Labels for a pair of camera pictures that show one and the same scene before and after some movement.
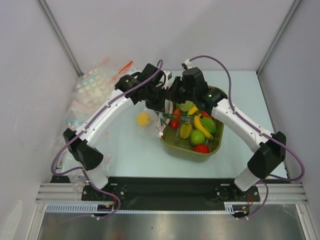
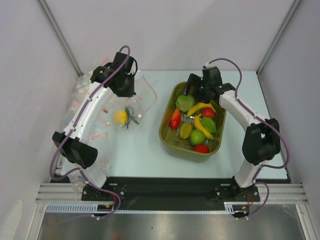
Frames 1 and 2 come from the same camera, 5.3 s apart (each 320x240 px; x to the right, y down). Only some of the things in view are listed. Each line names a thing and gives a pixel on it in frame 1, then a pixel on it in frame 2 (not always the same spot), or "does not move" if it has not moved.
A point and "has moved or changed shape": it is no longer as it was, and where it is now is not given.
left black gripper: x=159 y=106 → x=129 y=92
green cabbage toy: x=185 y=106 does not move
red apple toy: x=204 y=114 does not move
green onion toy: x=181 y=118 → x=130 y=112
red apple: x=202 y=148 does not move
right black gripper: x=182 y=92 → x=191 y=83
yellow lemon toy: x=143 y=118 has moved or changed shape
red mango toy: x=175 y=120 does not move
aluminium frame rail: x=72 y=192 does not move
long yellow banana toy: x=197 y=123 does not move
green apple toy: x=197 y=137 does not move
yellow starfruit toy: x=185 y=130 does not move
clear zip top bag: x=148 y=120 has moved or changed shape
